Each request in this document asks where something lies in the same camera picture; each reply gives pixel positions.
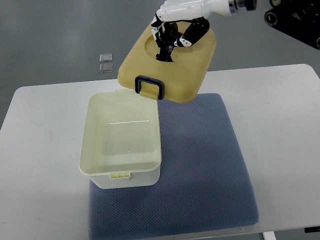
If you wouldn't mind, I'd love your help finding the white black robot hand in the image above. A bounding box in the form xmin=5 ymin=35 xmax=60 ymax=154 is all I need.
xmin=150 ymin=0 xmax=257 ymax=62

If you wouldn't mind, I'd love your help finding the yellow box lid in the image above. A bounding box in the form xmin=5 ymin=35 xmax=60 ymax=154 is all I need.
xmin=117 ymin=20 xmax=218 ymax=104

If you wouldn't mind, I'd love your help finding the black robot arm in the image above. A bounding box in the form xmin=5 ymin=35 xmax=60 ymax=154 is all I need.
xmin=264 ymin=0 xmax=320 ymax=50

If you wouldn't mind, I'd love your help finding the white storage box base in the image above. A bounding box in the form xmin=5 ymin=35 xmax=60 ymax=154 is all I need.
xmin=79 ymin=89 xmax=162 ymax=189

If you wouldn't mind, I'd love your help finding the upper metal floor plate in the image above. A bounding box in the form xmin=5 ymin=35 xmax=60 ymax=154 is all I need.
xmin=99 ymin=53 xmax=113 ymax=63

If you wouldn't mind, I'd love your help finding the blue grey fabric mat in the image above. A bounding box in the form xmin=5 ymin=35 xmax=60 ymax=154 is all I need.
xmin=88 ymin=93 xmax=259 ymax=240

